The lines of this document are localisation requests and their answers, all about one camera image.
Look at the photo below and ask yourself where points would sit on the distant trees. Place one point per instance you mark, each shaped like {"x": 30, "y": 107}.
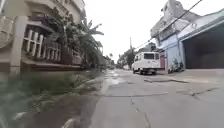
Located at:
{"x": 126, "y": 58}

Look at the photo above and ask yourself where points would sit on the utility pole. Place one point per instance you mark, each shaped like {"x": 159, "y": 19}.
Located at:
{"x": 130, "y": 43}

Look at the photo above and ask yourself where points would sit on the white van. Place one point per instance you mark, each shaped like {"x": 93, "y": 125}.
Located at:
{"x": 146, "y": 61}

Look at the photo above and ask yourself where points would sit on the banana plants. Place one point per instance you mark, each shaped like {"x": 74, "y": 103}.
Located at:
{"x": 78, "y": 36}

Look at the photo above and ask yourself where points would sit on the small red gate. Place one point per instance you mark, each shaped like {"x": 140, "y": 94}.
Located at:
{"x": 162, "y": 61}

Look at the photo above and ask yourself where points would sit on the grey concrete road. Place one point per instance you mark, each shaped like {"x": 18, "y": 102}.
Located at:
{"x": 156, "y": 106}

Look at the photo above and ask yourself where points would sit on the tall grey building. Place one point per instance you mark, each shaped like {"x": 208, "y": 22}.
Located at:
{"x": 173, "y": 20}

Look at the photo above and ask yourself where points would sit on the white picket fence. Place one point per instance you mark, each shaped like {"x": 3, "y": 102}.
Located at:
{"x": 36, "y": 45}

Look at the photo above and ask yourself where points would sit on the weedy grass verge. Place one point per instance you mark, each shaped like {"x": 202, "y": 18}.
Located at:
{"x": 36, "y": 91}

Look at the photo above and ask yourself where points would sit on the building with dark garage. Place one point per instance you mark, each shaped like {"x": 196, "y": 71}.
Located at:
{"x": 200, "y": 43}

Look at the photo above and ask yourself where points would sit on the beige balconied building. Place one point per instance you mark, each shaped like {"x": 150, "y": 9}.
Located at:
{"x": 20, "y": 8}

